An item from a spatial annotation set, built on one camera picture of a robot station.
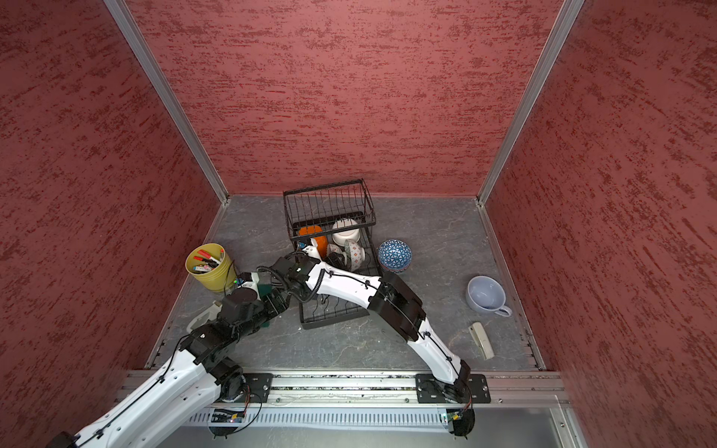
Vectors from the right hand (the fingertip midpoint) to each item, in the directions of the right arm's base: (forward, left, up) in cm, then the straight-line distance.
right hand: (334, 266), depth 88 cm
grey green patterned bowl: (+4, -7, +1) cm, 9 cm away
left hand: (-11, +14, -1) cm, 18 cm away
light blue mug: (-7, -51, -10) cm, 52 cm away
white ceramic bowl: (+14, -6, -2) cm, 15 cm away
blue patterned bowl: (+7, -21, -6) cm, 23 cm away
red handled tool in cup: (+3, +41, +2) cm, 41 cm away
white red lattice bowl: (0, -1, +7) cm, 7 cm away
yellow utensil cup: (-4, +34, +1) cm, 35 cm away
